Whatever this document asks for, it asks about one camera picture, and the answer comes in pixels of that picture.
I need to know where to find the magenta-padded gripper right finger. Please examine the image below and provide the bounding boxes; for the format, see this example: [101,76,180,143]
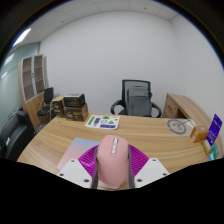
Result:
[127,144,171,190]

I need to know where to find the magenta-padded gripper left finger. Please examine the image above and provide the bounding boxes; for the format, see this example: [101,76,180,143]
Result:
[56,145,100,190]

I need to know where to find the pink computer mouse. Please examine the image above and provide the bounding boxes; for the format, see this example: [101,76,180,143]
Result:
[96,134,130,188]

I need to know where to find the pink and blue mouse pad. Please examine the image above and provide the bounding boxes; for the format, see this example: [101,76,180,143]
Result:
[56,136,101,171]

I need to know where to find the white printed paper sheet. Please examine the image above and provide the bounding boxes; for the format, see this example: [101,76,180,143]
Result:
[84,114,121,130]

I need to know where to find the brown cardboard box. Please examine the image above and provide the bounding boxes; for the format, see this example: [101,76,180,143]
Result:
[63,103,90,122]

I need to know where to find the green flat box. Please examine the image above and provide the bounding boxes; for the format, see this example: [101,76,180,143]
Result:
[208,143,221,162]

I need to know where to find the black leather armchair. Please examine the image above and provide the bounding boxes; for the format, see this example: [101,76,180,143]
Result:
[0,110,36,162]

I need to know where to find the black cardboard box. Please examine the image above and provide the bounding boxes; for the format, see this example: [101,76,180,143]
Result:
[63,93,86,108]

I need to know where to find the grey backpack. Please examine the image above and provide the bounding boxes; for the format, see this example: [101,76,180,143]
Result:
[125,85,153,117]

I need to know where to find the black mesh office chair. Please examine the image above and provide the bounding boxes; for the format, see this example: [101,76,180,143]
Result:
[110,79,163,118]

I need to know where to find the wooden side desk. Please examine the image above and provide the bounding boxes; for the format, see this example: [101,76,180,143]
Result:
[162,93,218,128]

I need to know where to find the purple upright package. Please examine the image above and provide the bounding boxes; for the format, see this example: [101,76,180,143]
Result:
[205,113,223,148]

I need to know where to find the small black chair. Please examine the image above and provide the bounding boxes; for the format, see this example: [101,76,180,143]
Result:
[37,87,55,126]

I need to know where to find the wooden shelf cabinet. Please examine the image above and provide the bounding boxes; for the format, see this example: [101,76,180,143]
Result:
[18,54,51,131]

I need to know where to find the ceiling light panel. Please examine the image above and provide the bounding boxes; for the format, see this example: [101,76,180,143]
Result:
[12,27,32,48]

